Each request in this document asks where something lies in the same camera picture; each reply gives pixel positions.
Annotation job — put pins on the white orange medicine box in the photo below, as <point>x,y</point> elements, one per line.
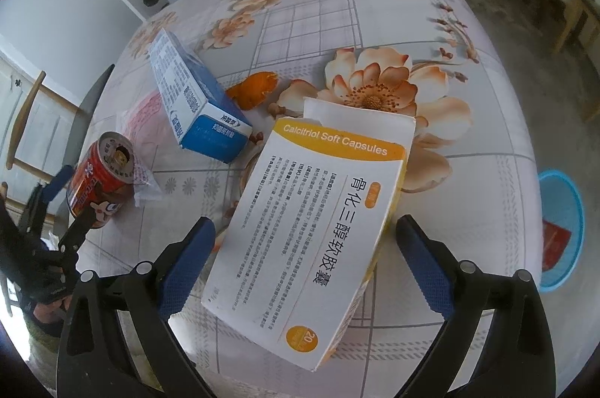
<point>318,229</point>

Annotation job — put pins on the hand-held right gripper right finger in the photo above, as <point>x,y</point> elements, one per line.
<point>426,267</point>

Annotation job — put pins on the red packet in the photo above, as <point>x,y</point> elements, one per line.
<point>555,241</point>

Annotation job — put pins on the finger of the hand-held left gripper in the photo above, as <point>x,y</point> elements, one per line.
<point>79,229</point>
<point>58,180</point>

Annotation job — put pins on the wooden chair dark seat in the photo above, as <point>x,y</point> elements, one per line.
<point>574,11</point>

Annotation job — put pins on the clear printed plastic wrapper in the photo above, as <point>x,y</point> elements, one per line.
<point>140,131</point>

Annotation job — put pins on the person's left hand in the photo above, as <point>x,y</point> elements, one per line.
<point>49,313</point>

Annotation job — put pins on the orange peel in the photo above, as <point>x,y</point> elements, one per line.
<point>255,89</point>

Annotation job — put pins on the red tin can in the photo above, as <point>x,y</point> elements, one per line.
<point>93,182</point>

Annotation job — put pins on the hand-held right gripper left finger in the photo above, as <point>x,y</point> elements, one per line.
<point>187,271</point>

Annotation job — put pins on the grey-seated wooden chair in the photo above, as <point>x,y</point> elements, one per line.
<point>89,107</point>

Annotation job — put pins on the blue white toothpaste box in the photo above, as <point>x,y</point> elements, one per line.
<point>187,89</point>

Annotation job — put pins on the blue plastic bin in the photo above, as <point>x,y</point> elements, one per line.
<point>562,196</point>

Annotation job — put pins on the person's left forearm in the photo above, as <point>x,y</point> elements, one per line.
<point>37,339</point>

